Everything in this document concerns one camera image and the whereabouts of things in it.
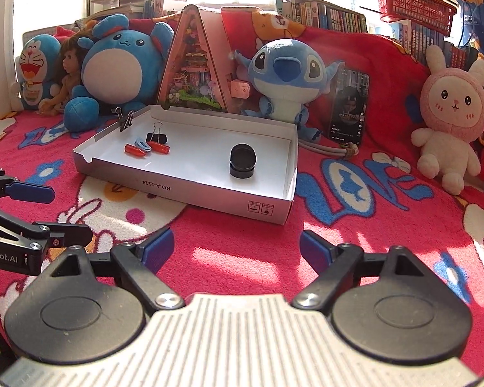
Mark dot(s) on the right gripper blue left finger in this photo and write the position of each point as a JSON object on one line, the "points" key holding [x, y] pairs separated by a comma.
{"points": [[136, 266]]}

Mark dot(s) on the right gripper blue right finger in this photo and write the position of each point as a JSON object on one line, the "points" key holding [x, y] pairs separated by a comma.
{"points": [[335, 266]]}

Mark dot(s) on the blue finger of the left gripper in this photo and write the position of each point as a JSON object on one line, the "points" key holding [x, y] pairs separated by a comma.
{"points": [[22, 191], [58, 234]]}

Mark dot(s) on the red plastic clip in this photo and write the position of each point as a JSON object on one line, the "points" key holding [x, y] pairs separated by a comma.
{"points": [[158, 147], [130, 149]]}

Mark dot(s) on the light blue duckbill hair clip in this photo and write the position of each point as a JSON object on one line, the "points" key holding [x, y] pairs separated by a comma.
{"points": [[143, 145]]}

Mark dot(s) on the large black binder clip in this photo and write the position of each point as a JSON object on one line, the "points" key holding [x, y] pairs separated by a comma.
{"points": [[156, 135]]}

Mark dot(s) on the red cartoon blanket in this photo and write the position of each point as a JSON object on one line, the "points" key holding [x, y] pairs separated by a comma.
{"points": [[375, 199]]}

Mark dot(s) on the small black binder clip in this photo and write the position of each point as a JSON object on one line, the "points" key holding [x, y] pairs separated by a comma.
{"points": [[124, 120]]}

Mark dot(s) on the Doraemon plush toy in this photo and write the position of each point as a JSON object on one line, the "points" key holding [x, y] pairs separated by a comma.
{"points": [[36, 67]]}

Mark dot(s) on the white cardboard box tray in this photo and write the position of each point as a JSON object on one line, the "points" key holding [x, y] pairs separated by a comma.
{"points": [[197, 167]]}

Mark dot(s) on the brown haired doll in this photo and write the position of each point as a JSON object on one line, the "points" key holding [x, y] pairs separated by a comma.
{"points": [[70, 58]]}

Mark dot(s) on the blue round mouse plush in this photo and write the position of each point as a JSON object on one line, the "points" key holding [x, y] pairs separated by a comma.
{"points": [[122, 68]]}

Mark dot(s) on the black smartphone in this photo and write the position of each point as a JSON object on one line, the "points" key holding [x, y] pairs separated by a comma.
{"points": [[349, 106]]}

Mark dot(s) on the pink triangular diorama house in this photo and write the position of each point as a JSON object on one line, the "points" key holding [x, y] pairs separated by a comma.
{"points": [[200, 71]]}

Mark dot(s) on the blue Stitch plush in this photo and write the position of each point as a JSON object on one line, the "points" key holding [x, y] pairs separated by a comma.
{"points": [[288, 74]]}

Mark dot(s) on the pink bunny plush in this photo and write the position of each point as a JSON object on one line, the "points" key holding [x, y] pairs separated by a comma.
{"points": [[452, 107]]}

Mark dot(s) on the red plastic basket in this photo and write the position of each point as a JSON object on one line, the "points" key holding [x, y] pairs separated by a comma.
{"points": [[436, 15]]}

